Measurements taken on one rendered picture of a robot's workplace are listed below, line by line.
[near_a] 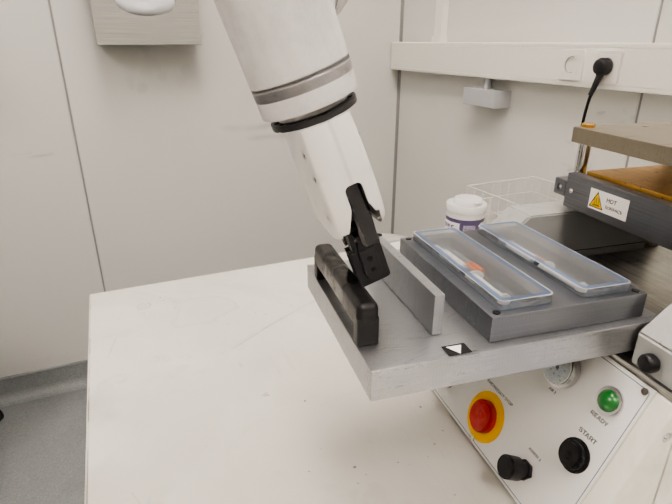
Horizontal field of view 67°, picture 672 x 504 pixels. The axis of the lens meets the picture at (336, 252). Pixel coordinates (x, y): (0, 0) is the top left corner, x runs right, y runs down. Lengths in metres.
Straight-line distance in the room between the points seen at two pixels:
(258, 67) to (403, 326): 0.25
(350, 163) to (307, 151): 0.03
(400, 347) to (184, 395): 0.41
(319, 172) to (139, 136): 1.52
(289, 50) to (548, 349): 0.33
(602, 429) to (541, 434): 0.07
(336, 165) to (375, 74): 1.72
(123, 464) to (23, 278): 1.41
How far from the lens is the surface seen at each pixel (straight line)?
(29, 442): 2.04
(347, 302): 0.45
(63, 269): 2.02
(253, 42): 0.40
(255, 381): 0.78
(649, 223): 0.65
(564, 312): 0.50
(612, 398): 0.56
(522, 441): 0.63
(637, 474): 0.57
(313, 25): 0.40
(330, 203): 0.41
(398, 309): 0.51
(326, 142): 0.40
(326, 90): 0.40
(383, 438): 0.69
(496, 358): 0.47
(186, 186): 1.95
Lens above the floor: 1.21
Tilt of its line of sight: 22 degrees down
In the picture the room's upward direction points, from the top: straight up
